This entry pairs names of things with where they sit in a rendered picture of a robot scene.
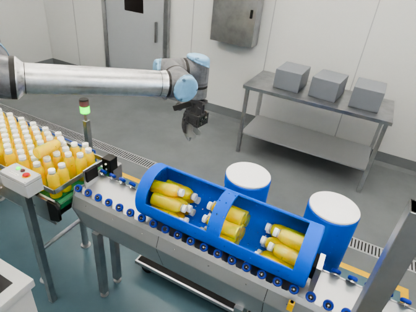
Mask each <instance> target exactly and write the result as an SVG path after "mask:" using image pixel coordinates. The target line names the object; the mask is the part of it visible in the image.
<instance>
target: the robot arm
mask: <svg viewBox="0 0 416 312"><path fill-rule="evenodd" d="M186 57H187V58H164V59H162V58H160V59H155V60H154V63H153V70H146V69H125V68H114V67H93V66H73V65H62V64H41V63H24V62H22V61H21V60H19V59H18V58H17V57H16V56H9V53H8V52H7V50H6V48H5V47H4V46H3V45H2V44H1V43H0V98H4V99H20V98H21V97H22V96H23V95H25V94H50V95H112V96H143V97H168V98H176V99H177V100H178V101H181V102H178V103H176V105H173V109H174V111H177V110H178V111H181V110H182V109H184V108H185V109H186V110H185V111H184V113H183V118H182V123H181V126H182V130H183V132H184V135H185V137H186V138H187V140H188V141H190V140H191V138H195V137H196V135H198V136H200V135H201V131H200V130H199V129H198V128H199V127H201V126H203V125H205V124H207V123H208V118H209V112H207V111H205V110H204V109H205V104H207V102H208V100H206V99H205V98H206V97H207V85H208V79H209V68H210V59H209V57H207V56H206V55H204V54H200V53H188V54H187V55H186ZM188 123H189V124H188Z"/></svg>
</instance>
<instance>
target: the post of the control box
mask: <svg viewBox="0 0 416 312"><path fill-rule="evenodd" d="M20 197H21V200H22V204H23V207H24V211H25V215H26V218H27V222H28V227H29V229H30V234H31V236H32V241H33V245H34V248H35V252H36V255H37V259H38V263H39V266H40V270H41V274H42V277H43V281H44V285H45V288H46V293H47V296H48V301H50V302H52V303H54V302H55V301H56V300H57V297H56V292H55V289H54V285H53V280H52V277H51V272H50V268H49V265H48V260H47V257H46V253H45V248H44V245H43V240H42V237H41V232H40V227H39V224H38V220H37V215H36V212H35V208H34V205H33V200H32V197H30V198H26V197H24V196H22V195H20Z"/></svg>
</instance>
